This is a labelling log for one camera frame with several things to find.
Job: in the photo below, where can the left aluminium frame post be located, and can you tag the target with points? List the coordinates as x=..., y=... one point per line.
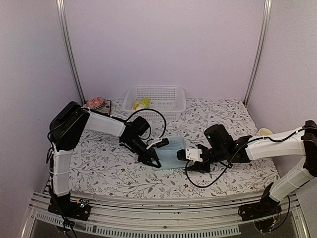
x=67, y=41

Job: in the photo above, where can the aluminium frame post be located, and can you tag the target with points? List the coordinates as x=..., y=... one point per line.
x=259, y=51
x=67, y=41

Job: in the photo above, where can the aluminium front rail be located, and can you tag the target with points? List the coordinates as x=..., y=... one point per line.
x=214, y=217

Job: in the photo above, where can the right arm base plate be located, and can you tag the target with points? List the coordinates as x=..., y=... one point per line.
x=258, y=210

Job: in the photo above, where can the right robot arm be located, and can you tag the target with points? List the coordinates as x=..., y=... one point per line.
x=301, y=141

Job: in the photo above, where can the white plastic basket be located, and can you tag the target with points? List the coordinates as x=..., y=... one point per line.
x=168, y=100

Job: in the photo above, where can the floral patterned tablecloth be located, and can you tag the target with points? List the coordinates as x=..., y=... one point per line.
x=99, y=165

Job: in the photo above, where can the green and white towel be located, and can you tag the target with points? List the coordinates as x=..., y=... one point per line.
x=142, y=104

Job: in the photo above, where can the light blue towel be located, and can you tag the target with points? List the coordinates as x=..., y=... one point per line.
x=167, y=154

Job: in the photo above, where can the right aluminium frame post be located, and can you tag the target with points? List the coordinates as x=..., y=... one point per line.
x=259, y=51

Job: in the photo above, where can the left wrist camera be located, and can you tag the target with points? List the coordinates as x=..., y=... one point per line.
x=141, y=126

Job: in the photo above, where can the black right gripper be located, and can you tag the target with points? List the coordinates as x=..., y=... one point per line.
x=196, y=167

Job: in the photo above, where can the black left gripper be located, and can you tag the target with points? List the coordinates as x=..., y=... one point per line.
x=145, y=157

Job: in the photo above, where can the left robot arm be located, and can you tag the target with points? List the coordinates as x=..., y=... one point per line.
x=66, y=129

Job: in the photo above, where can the cream ceramic mug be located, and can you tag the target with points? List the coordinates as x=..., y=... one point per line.
x=264, y=132

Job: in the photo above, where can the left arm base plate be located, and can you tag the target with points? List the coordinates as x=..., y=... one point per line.
x=79, y=210

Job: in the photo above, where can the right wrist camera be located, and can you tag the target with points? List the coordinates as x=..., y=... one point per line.
x=218, y=136

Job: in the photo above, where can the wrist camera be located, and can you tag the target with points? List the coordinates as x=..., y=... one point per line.
x=218, y=136
x=141, y=126

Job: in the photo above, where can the floral embroidered placemat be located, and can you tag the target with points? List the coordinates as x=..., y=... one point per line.
x=105, y=109

